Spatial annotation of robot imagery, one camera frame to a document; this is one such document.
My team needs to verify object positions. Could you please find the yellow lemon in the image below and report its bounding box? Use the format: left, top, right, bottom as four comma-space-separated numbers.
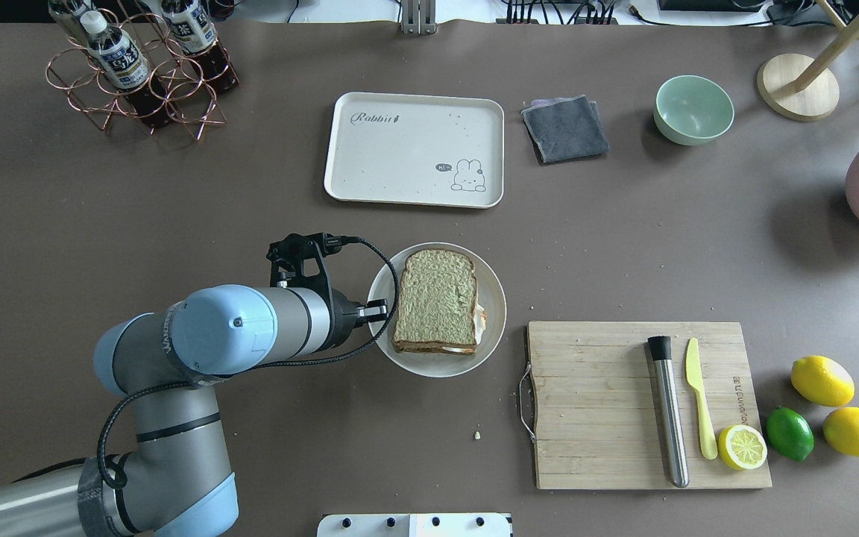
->
822, 407, 859, 456
790, 356, 855, 407

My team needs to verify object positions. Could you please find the copper wire bottle rack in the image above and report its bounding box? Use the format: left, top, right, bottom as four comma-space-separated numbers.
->
45, 1, 239, 140

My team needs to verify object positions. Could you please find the white round plate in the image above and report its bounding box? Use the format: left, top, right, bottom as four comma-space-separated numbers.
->
376, 242, 507, 378

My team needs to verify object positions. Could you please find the green ceramic bowl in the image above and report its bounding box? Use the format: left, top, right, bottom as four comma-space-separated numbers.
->
653, 75, 735, 146

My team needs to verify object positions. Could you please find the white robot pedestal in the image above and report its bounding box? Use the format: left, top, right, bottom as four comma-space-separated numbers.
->
316, 511, 514, 536

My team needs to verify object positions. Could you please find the bamboo cutting board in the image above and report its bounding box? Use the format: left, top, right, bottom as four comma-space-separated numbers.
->
527, 321, 773, 490

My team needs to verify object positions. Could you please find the bread slice with fried egg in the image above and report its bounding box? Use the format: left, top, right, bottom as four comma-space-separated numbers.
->
393, 304, 488, 356

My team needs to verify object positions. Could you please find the green lime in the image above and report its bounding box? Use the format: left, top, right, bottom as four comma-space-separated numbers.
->
764, 406, 815, 462

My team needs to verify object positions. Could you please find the wooden mug tree stand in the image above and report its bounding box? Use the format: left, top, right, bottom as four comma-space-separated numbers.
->
756, 1, 859, 122

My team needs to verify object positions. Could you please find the plain bread slice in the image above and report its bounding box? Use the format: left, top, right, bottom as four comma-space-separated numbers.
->
392, 248, 478, 354

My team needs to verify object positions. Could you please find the half cut lemon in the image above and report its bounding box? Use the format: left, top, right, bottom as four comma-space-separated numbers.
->
718, 424, 768, 471

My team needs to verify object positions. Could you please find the steel muddler black tip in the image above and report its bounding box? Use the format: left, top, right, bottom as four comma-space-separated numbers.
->
647, 336, 690, 489

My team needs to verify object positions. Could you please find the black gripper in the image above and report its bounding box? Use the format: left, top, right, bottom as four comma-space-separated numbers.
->
330, 290, 365, 349

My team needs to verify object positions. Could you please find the yellow plastic knife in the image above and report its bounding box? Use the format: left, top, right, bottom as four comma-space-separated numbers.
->
685, 339, 718, 461

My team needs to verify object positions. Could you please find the cream rabbit tray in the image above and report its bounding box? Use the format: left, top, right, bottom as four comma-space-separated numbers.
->
324, 92, 505, 210

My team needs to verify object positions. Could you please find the tea bottle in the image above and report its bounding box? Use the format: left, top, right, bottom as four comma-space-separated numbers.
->
81, 10, 171, 128
47, 0, 96, 47
161, 1, 239, 94

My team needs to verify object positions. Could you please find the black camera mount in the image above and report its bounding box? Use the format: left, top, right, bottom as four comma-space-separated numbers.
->
266, 233, 344, 296

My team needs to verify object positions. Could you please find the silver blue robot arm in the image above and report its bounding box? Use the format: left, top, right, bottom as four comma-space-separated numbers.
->
0, 285, 388, 536

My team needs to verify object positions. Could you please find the grey folded cloth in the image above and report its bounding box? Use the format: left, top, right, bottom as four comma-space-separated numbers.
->
520, 95, 611, 164

